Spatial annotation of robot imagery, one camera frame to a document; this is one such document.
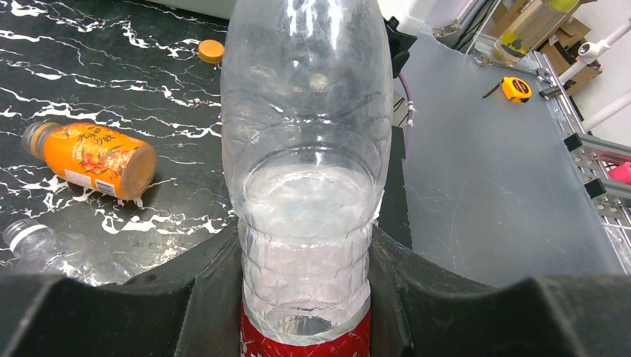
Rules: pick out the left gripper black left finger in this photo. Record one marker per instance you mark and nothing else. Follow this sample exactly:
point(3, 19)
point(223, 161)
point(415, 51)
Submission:
point(189, 306)

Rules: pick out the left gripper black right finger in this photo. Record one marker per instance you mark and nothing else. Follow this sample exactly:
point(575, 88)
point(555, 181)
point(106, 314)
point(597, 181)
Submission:
point(421, 309)

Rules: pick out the clear plastic bottle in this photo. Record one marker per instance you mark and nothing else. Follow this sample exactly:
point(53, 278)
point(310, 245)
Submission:
point(42, 250)

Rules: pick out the red label water bottle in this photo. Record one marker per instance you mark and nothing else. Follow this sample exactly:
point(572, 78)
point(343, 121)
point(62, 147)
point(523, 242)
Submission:
point(306, 110)

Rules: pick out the orange juice bottle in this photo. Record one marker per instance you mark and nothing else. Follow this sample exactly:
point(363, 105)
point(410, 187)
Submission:
point(93, 156)

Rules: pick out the orange bottle cap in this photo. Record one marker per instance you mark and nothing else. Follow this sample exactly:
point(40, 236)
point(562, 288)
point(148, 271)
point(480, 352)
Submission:
point(211, 51)

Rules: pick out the yellow tape measure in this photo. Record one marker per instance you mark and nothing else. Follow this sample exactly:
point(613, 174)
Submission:
point(514, 89)

